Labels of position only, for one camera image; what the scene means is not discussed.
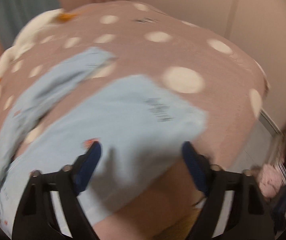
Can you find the light blue strawberry pants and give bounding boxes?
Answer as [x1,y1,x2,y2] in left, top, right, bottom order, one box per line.
[0,47,207,236]

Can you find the pink polka dot duvet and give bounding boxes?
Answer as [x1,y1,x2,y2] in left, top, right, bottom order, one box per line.
[0,0,270,240]

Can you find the white goose plush toy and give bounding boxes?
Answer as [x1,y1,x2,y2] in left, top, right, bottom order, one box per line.
[0,9,78,81]

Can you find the teal curtain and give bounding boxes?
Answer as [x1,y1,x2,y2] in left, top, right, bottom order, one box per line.
[0,0,61,49]

